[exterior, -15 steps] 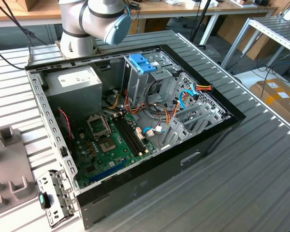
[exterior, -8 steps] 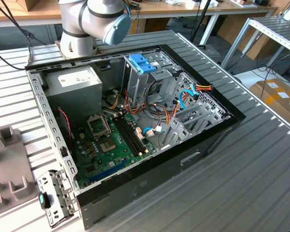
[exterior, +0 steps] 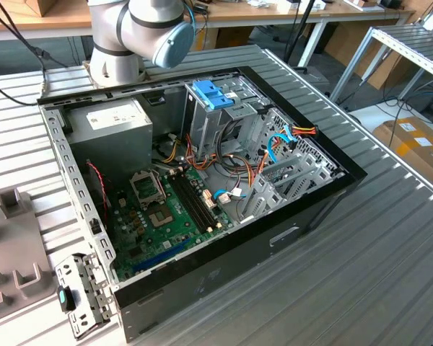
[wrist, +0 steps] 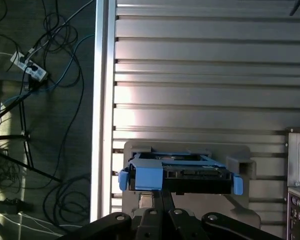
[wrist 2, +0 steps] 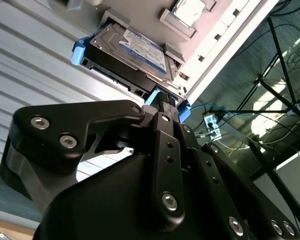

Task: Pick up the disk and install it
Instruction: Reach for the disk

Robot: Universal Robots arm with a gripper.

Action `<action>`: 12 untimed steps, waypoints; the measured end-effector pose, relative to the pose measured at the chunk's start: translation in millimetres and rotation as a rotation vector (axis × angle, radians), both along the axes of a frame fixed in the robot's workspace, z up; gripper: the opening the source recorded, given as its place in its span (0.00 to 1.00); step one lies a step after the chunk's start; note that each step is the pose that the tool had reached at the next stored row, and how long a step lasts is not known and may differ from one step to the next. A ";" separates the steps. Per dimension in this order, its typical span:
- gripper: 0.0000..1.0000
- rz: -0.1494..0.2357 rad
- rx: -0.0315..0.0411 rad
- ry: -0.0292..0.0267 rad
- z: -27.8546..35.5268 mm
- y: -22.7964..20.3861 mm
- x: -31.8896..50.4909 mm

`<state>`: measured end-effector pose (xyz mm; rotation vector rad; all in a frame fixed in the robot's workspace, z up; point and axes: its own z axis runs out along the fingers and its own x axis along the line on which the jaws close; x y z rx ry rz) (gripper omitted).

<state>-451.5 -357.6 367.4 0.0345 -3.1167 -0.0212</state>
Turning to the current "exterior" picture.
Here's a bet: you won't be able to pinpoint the blue data wire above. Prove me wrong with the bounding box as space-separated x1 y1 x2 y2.
266 128 297 167

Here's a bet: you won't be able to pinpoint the orange red yellow power wire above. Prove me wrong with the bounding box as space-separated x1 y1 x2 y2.
247 123 318 188

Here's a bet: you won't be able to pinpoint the metal disk bay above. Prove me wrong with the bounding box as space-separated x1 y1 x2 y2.
237 106 347 224

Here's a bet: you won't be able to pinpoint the black RAM slot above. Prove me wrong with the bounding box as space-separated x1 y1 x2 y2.
183 170 220 230
174 173 211 234
178 172 216 231
170 174 207 235

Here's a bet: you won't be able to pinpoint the metal drive cage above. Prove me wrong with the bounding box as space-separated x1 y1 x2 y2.
182 74 271 163

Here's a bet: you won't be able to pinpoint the thin metal locking lever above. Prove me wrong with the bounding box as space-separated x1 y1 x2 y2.
154 172 167 201

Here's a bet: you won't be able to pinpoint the green motherboard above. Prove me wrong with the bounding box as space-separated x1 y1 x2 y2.
106 165 235 282

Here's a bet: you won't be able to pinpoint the metal socket cover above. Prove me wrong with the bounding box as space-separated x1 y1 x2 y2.
128 169 167 210

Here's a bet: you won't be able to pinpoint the blue plastic drive latch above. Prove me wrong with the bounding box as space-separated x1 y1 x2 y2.
193 79 236 111

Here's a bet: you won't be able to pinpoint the black open PC case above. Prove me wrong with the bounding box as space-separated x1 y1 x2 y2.
35 66 368 343

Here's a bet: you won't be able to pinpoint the blue expansion slot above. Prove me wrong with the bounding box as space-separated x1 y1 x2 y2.
132 236 193 274

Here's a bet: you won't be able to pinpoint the grey power supply unit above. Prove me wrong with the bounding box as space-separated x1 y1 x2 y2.
63 97 154 188

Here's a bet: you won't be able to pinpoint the black case fan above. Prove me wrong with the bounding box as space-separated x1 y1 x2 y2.
83 160 111 235

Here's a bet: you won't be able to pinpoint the plain brown cardboard box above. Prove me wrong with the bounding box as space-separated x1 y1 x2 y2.
201 27 254 50

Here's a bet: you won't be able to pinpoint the black tripod stand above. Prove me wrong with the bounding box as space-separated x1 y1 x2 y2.
284 0 318 71

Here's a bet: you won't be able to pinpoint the brown cardboard sheet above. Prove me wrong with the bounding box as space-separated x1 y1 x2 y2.
324 21 419 91

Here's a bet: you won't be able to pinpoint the cardboard box with white labels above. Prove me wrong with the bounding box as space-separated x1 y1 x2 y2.
371 115 433 188

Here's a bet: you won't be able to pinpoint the black latch with teal button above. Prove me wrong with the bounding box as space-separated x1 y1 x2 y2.
56 285 77 313

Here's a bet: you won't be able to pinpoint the grey parts rack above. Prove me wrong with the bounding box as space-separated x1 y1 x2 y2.
0 187 58 321

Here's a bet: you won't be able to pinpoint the aluminium slat shelf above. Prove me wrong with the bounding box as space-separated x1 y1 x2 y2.
330 24 433 105

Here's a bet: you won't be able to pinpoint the small brown box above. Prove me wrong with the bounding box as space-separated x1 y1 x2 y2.
21 0 61 18

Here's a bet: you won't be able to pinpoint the blue wire with white label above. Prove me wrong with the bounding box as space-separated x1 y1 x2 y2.
211 189 232 205

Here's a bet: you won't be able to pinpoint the thick black cable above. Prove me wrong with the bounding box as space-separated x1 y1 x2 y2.
216 118 248 170

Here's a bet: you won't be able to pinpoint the red and orange wires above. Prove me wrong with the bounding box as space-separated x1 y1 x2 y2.
185 132 219 173

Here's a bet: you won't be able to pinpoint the yellow and black wires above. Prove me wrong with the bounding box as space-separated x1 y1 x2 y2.
154 132 184 164

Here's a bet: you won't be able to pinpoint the red black twisted fan wire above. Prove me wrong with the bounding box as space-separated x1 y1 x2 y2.
86 161 109 221

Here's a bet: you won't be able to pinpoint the metal card retention bracket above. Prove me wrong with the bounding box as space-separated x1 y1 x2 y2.
53 252 117 342

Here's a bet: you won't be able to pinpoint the wooden desk with white frame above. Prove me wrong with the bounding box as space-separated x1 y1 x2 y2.
0 0 418 69

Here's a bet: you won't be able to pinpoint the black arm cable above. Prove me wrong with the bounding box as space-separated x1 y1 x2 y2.
0 1 71 107

